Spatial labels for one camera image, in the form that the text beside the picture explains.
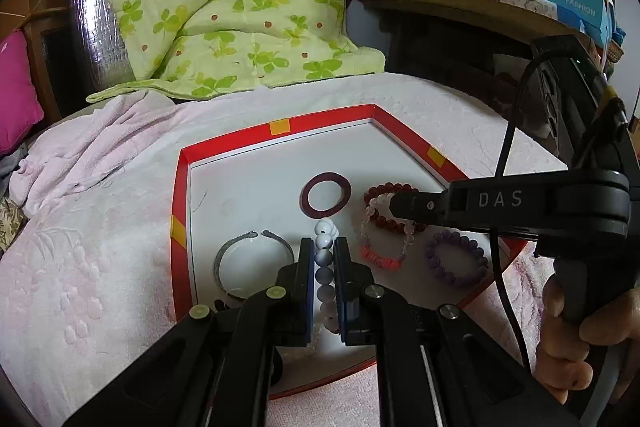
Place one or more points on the person's right hand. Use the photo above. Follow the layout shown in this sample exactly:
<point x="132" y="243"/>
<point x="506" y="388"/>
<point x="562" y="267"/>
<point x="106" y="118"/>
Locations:
<point x="555" y="347"/>

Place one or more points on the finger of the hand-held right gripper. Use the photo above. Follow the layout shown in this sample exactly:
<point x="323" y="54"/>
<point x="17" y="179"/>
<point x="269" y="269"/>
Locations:
<point x="417" y="205"/>

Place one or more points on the pale pink blanket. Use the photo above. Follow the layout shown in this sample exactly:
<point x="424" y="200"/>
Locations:
<point x="100" y="232"/>

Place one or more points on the red shallow box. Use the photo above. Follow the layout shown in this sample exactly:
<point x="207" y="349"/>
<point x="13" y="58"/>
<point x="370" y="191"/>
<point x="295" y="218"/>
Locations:
<point x="240" y="187"/>

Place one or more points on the magenta pillow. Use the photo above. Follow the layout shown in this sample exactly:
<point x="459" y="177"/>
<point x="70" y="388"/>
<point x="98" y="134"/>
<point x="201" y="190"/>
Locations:
<point x="15" y="97"/>

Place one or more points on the white patterned box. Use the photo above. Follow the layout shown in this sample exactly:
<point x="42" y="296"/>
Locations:
<point x="530" y="4"/>

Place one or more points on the small wicker basket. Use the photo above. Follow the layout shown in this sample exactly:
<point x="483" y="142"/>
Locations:
<point x="615" y="52"/>

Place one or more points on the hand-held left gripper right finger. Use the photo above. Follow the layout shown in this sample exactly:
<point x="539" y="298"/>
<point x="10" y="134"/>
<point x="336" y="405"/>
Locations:
<point x="341" y="277"/>

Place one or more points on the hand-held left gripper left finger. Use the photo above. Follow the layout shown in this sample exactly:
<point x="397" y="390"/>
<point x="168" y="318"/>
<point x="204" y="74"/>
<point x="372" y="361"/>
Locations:
<point x="307" y="277"/>

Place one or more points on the silver foil sheet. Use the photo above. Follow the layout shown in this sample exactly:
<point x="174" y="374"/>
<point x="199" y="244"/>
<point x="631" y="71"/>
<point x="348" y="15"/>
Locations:
<point x="95" y="32"/>

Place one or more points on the green clover print quilt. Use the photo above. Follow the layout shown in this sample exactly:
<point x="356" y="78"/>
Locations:
<point x="225" y="7"/>

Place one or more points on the dark red bangle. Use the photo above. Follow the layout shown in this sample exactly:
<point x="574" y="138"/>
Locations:
<point x="304" y="197"/>

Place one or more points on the wooden frame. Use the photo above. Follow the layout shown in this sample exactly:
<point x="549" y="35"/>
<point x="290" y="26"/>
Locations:
<point x="47" y="57"/>

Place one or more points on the thin silver bangle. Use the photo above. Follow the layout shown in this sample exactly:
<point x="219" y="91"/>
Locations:
<point x="227" y="247"/>

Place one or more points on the wooden shelf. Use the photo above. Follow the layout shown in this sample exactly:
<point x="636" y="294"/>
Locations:
<point x="450" y="7"/>

